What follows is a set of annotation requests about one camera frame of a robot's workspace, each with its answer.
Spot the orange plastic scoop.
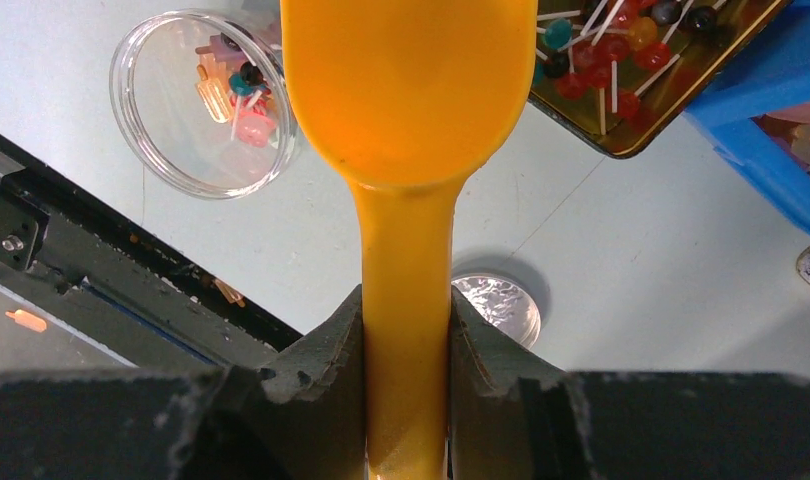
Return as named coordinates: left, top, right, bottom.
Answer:
left=281, top=1, right=538, bottom=479

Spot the small fallen candy piece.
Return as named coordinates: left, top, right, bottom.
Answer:
left=212, top=278, right=245, bottom=308

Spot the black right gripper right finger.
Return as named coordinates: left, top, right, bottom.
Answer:
left=449, top=293, right=810, bottom=479

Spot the blue bin of candies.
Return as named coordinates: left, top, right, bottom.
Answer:
left=683, top=1, right=810, bottom=236

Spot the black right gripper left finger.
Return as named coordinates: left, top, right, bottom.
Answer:
left=0, top=290, right=366, bottom=479

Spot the orange candy below rail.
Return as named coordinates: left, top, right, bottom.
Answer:
left=5, top=309, right=48, bottom=333

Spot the silver metal jar lid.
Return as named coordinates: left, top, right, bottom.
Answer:
left=452, top=273, right=542, bottom=349

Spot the clear plastic jar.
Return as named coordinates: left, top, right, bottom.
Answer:
left=109, top=1, right=303, bottom=200

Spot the tin of lollipops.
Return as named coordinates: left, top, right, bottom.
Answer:
left=529, top=1, right=789, bottom=159

